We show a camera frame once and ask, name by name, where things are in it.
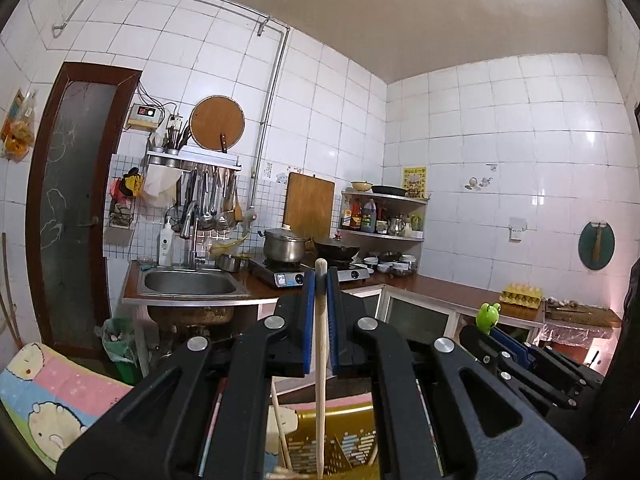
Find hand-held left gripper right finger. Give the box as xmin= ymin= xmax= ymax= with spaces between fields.
xmin=326 ymin=275 xmax=586 ymax=480

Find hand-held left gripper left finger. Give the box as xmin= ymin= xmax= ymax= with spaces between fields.
xmin=56 ymin=277 xmax=317 ymax=480

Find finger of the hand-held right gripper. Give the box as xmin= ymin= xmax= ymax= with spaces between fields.
xmin=459 ymin=323 xmax=588 ymax=412
xmin=490 ymin=328 xmax=604 ymax=392

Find green frog utensil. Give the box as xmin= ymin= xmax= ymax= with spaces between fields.
xmin=475 ymin=301 xmax=502 ymax=336

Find wooden chopstick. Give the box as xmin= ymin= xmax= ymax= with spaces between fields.
xmin=271 ymin=380 xmax=292 ymax=469
xmin=314 ymin=257 xmax=329 ymax=479

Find yellow plastic utensil holder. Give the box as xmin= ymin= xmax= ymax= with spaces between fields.
xmin=272 ymin=400 xmax=386 ymax=480

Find row of hanging kitchen utensils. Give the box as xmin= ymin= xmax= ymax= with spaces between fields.
xmin=180 ymin=167 xmax=246 ymax=233

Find yellow egg carton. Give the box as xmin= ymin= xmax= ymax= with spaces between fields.
xmin=501 ymin=284 xmax=544 ymax=307

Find steel gas stove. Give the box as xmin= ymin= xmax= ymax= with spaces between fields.
xmin=250 ymin=257 xmax=373 ymax=288

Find black wok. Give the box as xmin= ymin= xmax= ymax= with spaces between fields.
xmin=314 ymin=239 xmax=362 ymax=262

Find wooden chopping block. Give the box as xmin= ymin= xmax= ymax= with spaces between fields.
xmin=544 ymin=299 xmax=623 ymax=329

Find steel pot with lid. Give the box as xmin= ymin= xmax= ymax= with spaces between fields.
xmin=258 ymin=226 xmax=313 ymax=263

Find group of small bowls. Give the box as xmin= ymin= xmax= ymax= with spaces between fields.
xmin=362 ymin=250 xmax=418 ymax=278

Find kitchen counter cabinet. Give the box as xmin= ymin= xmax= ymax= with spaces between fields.
xmin=120 ymin=260 xmax=548 ymax=376

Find row of condiment bottles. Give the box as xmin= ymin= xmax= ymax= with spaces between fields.
xmin=341 ymin=197 xmax=425 ymax=237

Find rectangular wooden cutting board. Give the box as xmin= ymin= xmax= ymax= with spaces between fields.
xmin=282 ymin=171 xmax=336 ymax=241

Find steel sink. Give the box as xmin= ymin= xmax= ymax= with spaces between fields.
xmin=137 ymin=266 xmax=251 ymax=298

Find steel faucet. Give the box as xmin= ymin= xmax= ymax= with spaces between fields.
xmin=180 ymin=201 xmax=206 ymax=268

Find white soap bottle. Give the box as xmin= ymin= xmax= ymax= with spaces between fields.
xmin=158 ymin=216 xmax=174 ymax=267

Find green trash bin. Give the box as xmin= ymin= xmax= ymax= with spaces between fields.
xmin=95 ymin=316 xmax=141 ymax=386

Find white hanging cloth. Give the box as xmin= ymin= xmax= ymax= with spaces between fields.
xmin=142 ymin=167 xmax=180 ymax=208

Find round wooden board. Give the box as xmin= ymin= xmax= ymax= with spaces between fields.
xmin=190 ymin=96 xmax=246 ymax=152

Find metal cup of chopsticks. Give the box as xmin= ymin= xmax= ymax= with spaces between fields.
xmin=162 ymin=122 xmax=191 ymax=156

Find brown frosted glass door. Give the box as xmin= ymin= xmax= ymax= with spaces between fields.
xmin=25 ymin=62 xmax=143 ymax=356

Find cartoon printed blanket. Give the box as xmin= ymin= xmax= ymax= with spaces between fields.
xmin=0 ymin=342 xmax=378 ymax=480

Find yellow hanging snack bag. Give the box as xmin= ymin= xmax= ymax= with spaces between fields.
xmin=0 ymin=90 xmax=36 ymax=161

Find corner wall shelf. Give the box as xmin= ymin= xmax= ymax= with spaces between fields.
xmin=340 ymin=190 xmax=431 ymax=244

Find yellow hose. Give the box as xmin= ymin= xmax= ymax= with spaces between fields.
xmin=210 ymin=230 xmax=251 ymax=257

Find green round wall board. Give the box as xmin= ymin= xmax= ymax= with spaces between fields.
xmin=578 ymin=220 xmax=616 ymax=271

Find yellow wall poster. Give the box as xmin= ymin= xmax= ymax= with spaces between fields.
xmin=401 ymin=166 xmax=427 ymax=200

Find wall stickers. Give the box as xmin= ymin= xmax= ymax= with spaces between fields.
xmin=464 ymin=162 xmax=498 ymax=191

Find metal wall rack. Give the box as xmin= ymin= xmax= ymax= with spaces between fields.
xmin=145 ymin=149 xmax=242 ymax=171

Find grey wall pipe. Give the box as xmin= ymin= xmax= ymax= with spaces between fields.
xmin=52 ymin=0 xmax=291 ymax=211

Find beige digital wall box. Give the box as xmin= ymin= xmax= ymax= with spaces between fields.
xmin=125 ymin=102 xmax=162 ymax=129

